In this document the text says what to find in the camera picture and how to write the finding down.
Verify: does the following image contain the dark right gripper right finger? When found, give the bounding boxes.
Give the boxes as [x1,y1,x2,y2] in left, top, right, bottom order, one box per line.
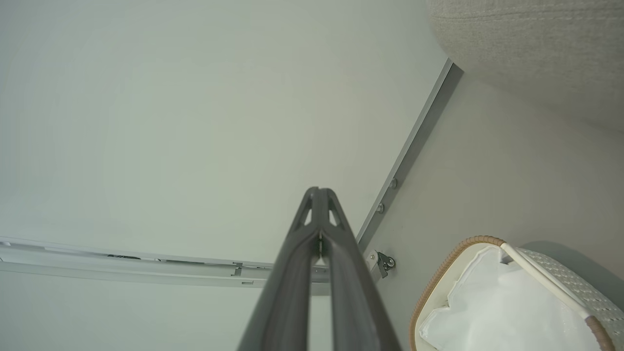
[319,187,402,351]

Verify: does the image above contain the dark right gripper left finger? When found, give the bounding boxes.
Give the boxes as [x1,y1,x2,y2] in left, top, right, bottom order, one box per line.
[237,187,321,351]

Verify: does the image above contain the grey partition bottom rail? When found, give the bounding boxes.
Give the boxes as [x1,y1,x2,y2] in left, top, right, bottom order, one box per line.
[355,59,465,252]

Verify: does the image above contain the white wicker laundry basket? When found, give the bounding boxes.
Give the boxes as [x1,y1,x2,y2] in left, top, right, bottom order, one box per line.
[408,235,624,351]

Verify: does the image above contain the grey partition foot bracket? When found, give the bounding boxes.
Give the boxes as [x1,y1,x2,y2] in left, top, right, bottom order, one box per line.
[365,250,384,279]

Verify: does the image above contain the grey fabric sofa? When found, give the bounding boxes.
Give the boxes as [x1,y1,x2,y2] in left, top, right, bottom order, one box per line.
[426,0,624,133]

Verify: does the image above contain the white basket handle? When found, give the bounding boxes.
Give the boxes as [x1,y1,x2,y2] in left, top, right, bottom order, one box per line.
[499,242,617,351]

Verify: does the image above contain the light grey partition rail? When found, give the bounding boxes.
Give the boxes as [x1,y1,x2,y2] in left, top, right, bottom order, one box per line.
[0,236,333,296]

